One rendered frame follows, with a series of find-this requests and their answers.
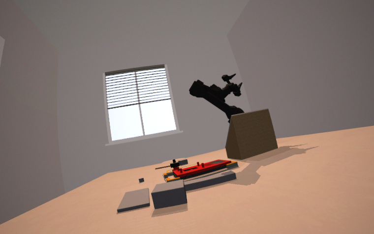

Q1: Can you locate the black and grey wheel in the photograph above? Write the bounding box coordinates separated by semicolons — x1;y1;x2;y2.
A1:
170;162;179;168

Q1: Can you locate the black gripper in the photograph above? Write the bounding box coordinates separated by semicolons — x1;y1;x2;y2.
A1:
222;73;242;96

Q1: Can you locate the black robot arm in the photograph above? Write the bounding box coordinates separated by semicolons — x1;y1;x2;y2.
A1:
189;80;244;123

